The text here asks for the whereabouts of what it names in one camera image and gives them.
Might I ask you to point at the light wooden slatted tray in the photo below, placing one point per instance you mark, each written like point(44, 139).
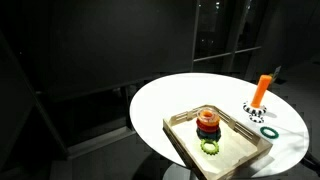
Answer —
point(233, 150)

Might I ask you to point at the orange cylindrical peg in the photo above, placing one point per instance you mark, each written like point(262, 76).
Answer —
point(261, 90)

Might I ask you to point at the small upright card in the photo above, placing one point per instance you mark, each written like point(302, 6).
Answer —
point(276, 71)

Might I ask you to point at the grey window frame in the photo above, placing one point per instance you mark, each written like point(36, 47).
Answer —
point(195, 40)

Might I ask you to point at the white table pedestal base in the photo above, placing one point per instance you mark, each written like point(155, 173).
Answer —
point(175, 173)

